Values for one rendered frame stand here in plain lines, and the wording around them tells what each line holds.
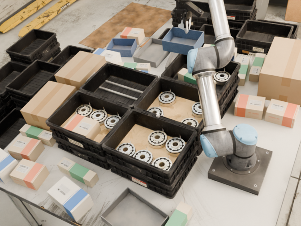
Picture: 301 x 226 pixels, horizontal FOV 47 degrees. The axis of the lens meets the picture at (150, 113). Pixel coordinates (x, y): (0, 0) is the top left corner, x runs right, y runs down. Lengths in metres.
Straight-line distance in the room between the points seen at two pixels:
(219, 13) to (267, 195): 0.92
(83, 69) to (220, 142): 1.16
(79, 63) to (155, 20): 2.20
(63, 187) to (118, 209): 0.30
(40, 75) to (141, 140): 1.52
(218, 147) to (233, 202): 0.29
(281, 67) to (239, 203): 0.86
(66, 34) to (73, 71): 2.25
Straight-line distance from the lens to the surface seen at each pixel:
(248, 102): 2.13
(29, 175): 2.01
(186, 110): 2.00
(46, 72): 3.18
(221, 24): 1.80
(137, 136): 1.90
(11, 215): 2.92
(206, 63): 1.70
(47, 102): 2.25
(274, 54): 2.30
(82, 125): 1.94
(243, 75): 2.35
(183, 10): 2.03
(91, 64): 2.44
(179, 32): 2.13
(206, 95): 1.69
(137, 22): 4.55
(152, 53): 2.70
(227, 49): 1.74
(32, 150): 2.12
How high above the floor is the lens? 2.23
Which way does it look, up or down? 44 degrees down
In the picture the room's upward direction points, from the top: 10 degrees counter-clockwise
